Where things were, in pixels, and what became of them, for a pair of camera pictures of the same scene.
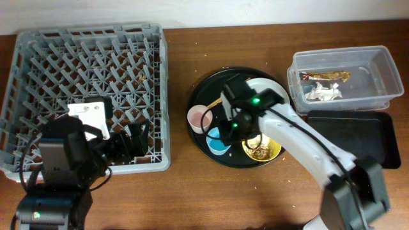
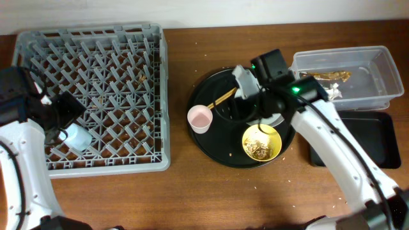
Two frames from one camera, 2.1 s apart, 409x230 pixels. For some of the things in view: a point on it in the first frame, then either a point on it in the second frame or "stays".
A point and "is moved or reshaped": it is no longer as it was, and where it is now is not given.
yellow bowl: [268, 151] stays
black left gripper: [125, 152] to [73, 108]
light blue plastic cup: [215, 146] is moved or reshaped
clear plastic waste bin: [350, 78] stays
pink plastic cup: [194, 115] stays
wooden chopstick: [215, 102] stays
